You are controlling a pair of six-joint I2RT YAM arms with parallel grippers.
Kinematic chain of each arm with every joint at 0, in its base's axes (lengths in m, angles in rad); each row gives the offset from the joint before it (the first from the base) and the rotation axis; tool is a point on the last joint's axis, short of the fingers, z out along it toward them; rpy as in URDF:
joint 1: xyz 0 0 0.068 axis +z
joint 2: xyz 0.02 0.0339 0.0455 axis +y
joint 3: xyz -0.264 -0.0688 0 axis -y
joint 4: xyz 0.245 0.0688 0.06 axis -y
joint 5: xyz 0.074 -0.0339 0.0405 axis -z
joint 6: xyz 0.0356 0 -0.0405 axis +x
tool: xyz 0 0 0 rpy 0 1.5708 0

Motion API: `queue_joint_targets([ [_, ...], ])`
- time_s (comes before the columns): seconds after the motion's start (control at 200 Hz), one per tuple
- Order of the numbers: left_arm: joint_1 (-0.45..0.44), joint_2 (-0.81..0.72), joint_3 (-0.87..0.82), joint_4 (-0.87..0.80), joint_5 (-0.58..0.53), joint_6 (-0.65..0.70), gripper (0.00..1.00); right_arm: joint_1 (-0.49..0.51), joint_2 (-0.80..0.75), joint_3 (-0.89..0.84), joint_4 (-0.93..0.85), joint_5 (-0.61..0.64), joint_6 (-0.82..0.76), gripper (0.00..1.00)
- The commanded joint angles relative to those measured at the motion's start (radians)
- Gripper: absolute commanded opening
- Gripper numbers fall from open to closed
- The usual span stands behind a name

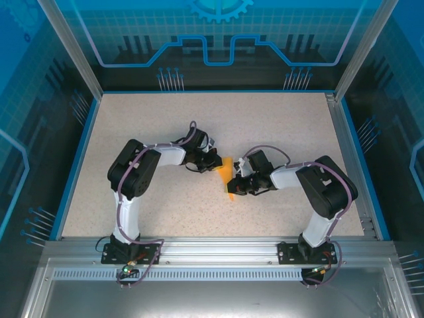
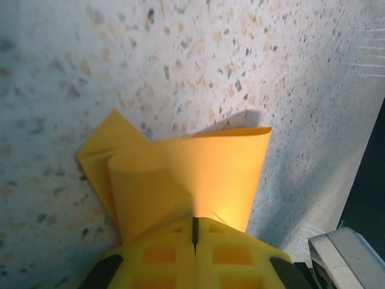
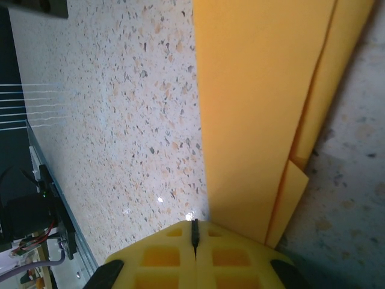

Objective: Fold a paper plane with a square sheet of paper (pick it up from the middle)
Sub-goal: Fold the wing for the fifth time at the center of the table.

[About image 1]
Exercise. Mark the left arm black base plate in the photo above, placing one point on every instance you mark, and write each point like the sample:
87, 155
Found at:
107, 257

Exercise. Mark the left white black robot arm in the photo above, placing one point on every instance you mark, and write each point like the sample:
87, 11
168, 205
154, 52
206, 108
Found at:
132, 175

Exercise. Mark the steel sheet tray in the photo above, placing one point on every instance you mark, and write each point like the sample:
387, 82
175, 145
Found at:
215, 298

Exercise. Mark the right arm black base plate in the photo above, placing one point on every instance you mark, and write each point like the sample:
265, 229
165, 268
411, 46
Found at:
286, 255

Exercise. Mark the aluminium side rail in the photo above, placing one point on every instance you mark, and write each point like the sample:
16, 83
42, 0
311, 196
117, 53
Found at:
342, 132

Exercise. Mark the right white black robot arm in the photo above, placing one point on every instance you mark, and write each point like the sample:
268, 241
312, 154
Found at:
331, 189

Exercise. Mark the long aluminium base rail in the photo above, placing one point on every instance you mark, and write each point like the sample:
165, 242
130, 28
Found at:
215, 248

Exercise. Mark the aluminium frame post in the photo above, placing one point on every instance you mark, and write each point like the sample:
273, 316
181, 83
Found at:
71, 49
364, 49

